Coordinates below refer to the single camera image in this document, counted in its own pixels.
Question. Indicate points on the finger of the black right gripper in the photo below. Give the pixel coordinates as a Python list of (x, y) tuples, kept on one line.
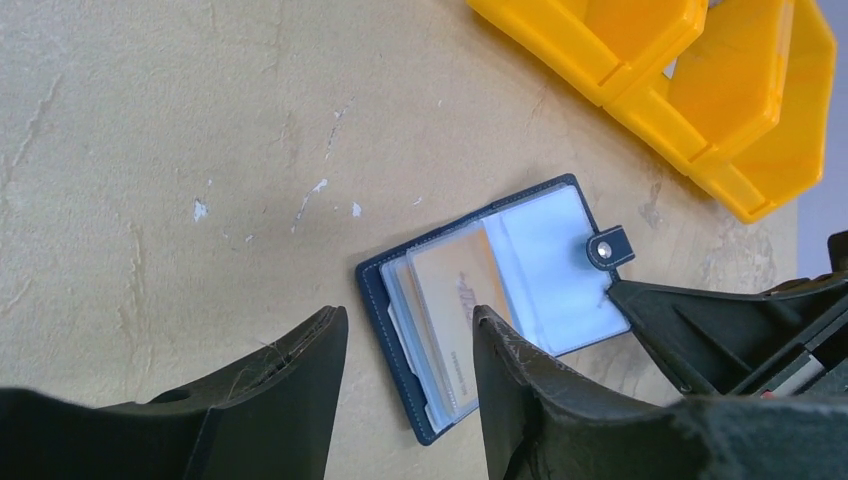
[(788, 340)]

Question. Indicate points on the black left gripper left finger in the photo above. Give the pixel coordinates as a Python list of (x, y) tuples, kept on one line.
[(268, 415)]

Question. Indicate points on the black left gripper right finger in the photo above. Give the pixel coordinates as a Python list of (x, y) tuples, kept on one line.
[(542, 420)]

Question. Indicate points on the blue leather card holder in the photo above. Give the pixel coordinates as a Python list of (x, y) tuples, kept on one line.
[(537, 258)]

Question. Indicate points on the gold credit card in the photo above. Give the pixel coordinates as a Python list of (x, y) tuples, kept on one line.
[(453, 275)]

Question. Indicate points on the yellow plastic bin tray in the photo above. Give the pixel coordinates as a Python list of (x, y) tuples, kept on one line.
[(734, 95)]

